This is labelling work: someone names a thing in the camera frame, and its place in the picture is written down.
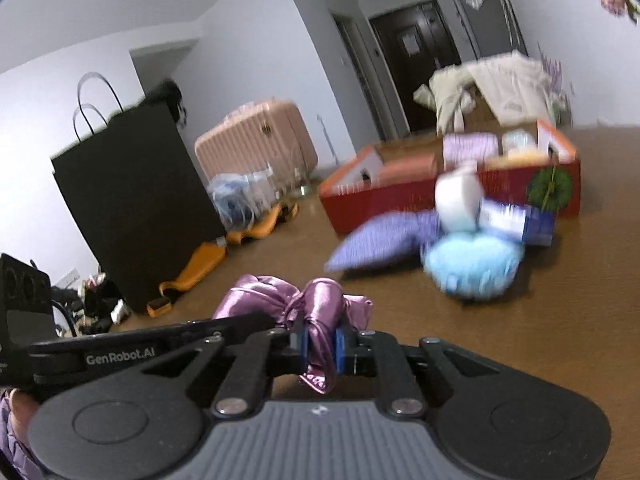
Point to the clear bag of blue masks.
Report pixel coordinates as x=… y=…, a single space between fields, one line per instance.
x=230 y=202

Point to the lavender cloth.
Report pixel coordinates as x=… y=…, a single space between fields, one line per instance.
x=380 y=245

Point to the light blue fluffy ball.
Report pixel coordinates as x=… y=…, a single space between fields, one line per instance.
x=472 y=265

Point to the yellow plush toy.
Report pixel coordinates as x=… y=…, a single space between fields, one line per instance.
x=517 y=160

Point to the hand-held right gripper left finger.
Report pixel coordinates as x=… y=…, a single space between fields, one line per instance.
x=299 y=352

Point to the dark wooden entrance door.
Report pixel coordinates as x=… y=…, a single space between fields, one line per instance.
x=420 y=80

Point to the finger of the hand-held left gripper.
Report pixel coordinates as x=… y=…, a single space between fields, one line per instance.
x=240 y=325

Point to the black paper bag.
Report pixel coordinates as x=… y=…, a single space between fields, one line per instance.
x=135 y=210

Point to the purple satin scrunchie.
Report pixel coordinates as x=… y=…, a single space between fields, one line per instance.
x=320 y=305

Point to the beige coat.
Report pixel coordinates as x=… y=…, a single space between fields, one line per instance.
x=505 y=80

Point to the dark cloth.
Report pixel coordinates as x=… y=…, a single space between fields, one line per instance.
x=167 y=100

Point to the grey refrigerator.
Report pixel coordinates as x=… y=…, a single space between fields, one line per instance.
x=487 y=25

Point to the small dark blue box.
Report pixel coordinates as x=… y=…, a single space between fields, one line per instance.
x=520 y=222

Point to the white spray bottle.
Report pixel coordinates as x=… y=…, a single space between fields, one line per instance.
x=261 y=187

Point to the red cardboard box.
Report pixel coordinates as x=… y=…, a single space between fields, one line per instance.
x=400 y=200

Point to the clear plastic bundle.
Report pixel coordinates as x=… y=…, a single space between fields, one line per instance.
x=519 y=141

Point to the white paper on door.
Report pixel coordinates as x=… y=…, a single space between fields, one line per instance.
x=411 y=42

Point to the purple fluffy towel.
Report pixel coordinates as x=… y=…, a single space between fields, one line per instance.
x=470 y=149

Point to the pink ribbed suitcase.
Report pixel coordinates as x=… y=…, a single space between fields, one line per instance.
x=255 y=140

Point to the person's left forearm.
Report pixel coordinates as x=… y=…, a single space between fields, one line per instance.
x=12 y=440

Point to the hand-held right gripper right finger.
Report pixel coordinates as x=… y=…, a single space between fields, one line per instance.
x=341 y=355

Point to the small white plastic part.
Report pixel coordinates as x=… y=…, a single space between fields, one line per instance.
x=120 y=311

